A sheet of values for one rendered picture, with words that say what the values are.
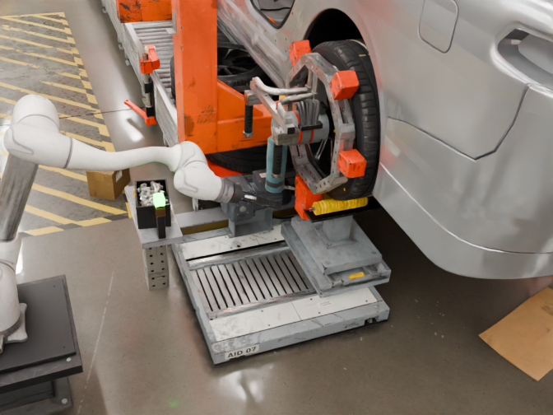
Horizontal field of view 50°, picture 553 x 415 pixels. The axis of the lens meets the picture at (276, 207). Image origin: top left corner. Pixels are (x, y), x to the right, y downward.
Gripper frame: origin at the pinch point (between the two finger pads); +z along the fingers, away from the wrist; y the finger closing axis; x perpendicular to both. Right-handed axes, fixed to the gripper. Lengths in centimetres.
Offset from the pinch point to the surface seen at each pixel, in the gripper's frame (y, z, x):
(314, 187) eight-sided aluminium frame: -7.4, 23.1, 12.2
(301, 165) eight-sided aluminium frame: -22.4, 24.5, 21.6
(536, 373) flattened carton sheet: 48, 119, -43
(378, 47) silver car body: 39, 2, 58
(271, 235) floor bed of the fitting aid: -65, 46, -11
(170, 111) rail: -136, 4, 47
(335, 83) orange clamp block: 21, 1, 47
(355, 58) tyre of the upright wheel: 18, 9, 60
